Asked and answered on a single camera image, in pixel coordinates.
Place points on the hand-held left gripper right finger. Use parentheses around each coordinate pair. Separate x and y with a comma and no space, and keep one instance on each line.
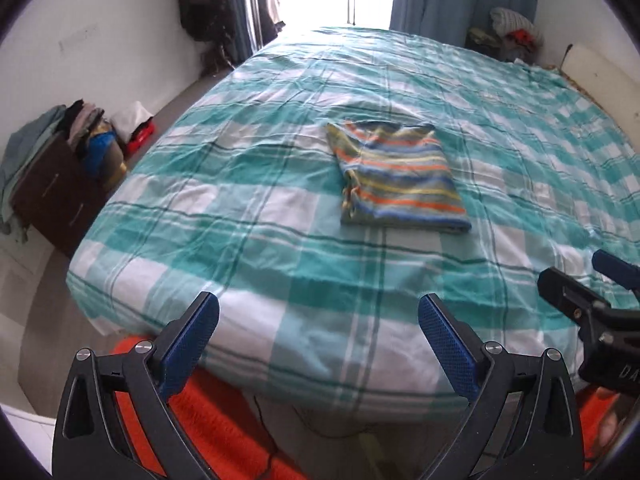
(447,347)

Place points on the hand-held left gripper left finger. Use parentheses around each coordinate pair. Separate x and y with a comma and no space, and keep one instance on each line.
(192,345)

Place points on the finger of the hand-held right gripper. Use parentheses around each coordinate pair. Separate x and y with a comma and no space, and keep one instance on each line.
(615,267)
(562,286)

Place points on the striped knit sweater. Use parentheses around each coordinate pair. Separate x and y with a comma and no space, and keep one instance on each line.
(400,180)

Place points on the pile of folded clothes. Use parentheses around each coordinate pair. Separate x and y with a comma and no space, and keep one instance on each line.
(85,120)

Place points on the dark hanging clothes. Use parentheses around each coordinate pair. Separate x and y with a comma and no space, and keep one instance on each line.
(205,5)

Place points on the person's right hand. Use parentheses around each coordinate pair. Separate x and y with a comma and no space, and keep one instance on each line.
(610,425)

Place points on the bed with teal plaid sheet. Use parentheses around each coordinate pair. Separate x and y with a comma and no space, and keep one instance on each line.
(225,210)

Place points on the olive brown bag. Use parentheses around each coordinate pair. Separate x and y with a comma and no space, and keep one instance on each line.
(116,170)

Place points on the cream padded headboard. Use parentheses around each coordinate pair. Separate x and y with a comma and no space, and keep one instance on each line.
(600,75)

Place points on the brown wooden dresser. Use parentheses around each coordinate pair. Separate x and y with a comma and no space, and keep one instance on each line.
(50,200)

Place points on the red box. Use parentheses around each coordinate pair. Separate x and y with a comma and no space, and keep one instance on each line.
(140,137)

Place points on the blue plastic bag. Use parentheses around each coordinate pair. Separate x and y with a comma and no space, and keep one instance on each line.
(97,150)

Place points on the dark nightstand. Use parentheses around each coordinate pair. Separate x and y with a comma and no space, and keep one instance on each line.
(500,55)

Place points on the red cloth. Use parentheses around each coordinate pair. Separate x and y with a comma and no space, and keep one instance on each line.
(520,36)

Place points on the grey-blue draped cloth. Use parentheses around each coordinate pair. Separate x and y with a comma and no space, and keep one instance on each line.
(25,145)

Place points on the green cloth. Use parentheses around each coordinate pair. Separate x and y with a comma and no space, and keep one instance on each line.
(482,37)

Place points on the striped rolled blanket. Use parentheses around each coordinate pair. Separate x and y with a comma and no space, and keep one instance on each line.
(510,20)

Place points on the wide blue curtain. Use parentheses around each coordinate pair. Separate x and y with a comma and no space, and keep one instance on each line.
(450,0)

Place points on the narrow blue curtain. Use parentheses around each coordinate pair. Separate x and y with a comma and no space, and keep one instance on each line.
(245,10)

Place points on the dark jackets by door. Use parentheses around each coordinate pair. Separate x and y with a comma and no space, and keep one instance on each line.
(267,10)

